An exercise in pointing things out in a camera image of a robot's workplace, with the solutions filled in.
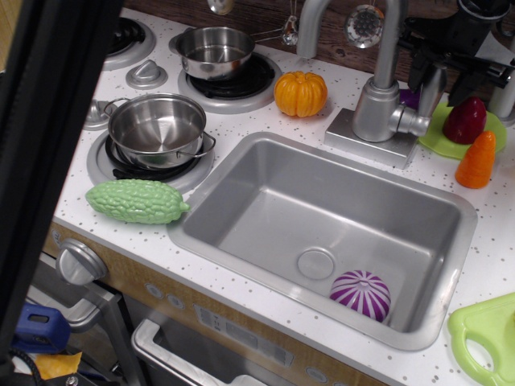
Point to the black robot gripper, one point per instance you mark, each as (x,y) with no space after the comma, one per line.
(463,41)

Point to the silver faucet lever handle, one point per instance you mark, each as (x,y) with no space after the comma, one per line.
(432,89)

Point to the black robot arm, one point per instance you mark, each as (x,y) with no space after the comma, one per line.
(463,41)

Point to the purple toy eggplant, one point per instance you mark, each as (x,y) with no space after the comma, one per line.
(409,98)

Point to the dark red toy pepper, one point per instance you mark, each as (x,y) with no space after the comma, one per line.
(466,121)

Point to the light green plate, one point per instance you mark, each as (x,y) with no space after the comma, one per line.
(437,142)

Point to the silver toy faucet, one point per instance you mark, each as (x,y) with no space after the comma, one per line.
(381,128)

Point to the hanging slotted spoon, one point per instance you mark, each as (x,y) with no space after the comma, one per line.
(363,26)

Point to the orange toy carrot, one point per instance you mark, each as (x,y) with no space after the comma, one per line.
(475,169)

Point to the orange toy pumpkin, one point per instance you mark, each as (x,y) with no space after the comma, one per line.
(300,94)

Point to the rear right stove burner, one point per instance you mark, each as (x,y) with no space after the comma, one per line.
(251,89)

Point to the stove burner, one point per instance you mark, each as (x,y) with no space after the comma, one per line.
(103,164)
(132,41)
(251,89)

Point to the grey toy sink basin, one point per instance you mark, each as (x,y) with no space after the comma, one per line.
(294,218)

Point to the purple white striped onion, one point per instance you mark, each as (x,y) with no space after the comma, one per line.
(363,292)

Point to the hanging silver spoon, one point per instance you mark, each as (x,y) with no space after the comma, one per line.
(221,7)

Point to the rear steel pot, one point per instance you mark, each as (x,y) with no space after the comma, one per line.
(213,53)

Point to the steel pot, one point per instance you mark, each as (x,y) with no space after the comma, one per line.
(213,53)
(159,131)

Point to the green plastic cutting board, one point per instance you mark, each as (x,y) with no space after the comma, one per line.
(491,325)

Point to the silver stove knob rear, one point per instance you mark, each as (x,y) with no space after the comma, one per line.
(147,75)

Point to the silver stove knob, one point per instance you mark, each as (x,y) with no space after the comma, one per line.
(147,75)
(98,115)

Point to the front steel pot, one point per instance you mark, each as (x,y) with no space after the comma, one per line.
(159,131)

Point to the rear left stove burner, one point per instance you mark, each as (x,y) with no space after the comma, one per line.
(132,41)

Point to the green toy bitter melon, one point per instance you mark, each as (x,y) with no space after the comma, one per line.
(137,201)

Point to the silver stove knob middle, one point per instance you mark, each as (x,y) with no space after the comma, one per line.
(98,115)

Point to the front right stove burner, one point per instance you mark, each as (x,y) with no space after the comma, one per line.
(103,164)

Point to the silver oven knob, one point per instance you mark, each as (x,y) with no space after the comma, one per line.
(77,264)

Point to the blue clamp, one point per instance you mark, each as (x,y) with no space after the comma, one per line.
(41,330)

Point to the white vertical post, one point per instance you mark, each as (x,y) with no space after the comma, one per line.
(501,103)

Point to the black foreground post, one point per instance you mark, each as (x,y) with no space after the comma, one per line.
(57,54)

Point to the silver dishwasher door handle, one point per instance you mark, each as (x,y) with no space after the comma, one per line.
(143,343)

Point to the silver oven door handle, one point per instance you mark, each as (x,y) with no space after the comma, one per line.
(83,306)

